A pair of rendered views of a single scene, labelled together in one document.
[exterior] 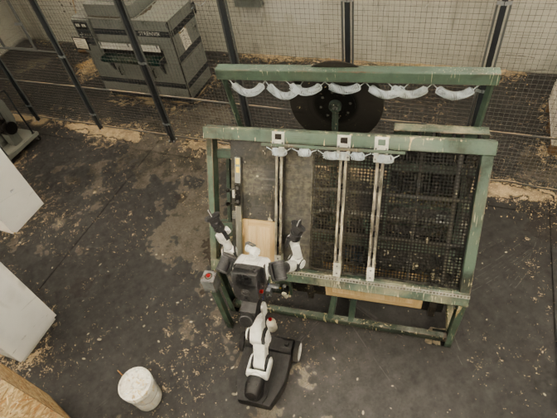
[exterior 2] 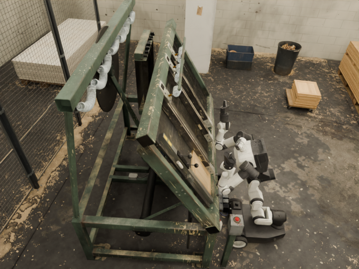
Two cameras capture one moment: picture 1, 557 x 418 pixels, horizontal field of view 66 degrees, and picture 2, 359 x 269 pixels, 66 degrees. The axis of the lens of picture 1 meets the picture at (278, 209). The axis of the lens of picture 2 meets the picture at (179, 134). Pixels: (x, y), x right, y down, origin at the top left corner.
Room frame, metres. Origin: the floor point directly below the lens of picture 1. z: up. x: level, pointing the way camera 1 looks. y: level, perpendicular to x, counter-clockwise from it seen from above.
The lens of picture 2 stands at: (3.20, 1.83, 3.17)
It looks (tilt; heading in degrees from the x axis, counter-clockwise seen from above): 41 degrees down; 250
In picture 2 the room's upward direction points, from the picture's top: 2 degrees clockwise
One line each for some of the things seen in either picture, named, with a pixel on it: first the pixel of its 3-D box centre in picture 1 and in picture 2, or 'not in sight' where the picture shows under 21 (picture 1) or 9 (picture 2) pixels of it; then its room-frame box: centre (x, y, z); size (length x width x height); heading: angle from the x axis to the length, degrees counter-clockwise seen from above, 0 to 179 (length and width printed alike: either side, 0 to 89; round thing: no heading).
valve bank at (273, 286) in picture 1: (263, 290); (223, 195); (2.09, 0.28, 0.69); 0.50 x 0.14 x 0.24; 68
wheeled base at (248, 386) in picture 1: (262, 366); (257, 219); (1.62, 0.42, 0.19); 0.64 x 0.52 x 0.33; 158
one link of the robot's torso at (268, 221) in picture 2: (259, 366); (262, 215); (1.59, 0.43, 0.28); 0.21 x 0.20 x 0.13; 158
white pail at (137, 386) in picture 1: (139, 388); not in sight; (1.62, 1.54, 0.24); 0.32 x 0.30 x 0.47; 62
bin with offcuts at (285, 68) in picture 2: not in sight; (285, 58); (-1.09, -2.97, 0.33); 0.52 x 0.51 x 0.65; 62
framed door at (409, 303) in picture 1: (373, 285); not in sight; (2.03, -0.72, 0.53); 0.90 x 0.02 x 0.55; 68
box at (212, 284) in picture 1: (210, 281); (235, 224); (2.19, 0.71, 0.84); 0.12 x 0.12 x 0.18; 68
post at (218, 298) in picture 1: (222, 307); (228, 248); (2.19, 0.71, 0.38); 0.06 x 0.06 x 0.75; 68
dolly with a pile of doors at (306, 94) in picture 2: not in sight; (301, 94); (-0.65, -1.74, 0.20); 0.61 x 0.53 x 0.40; 62
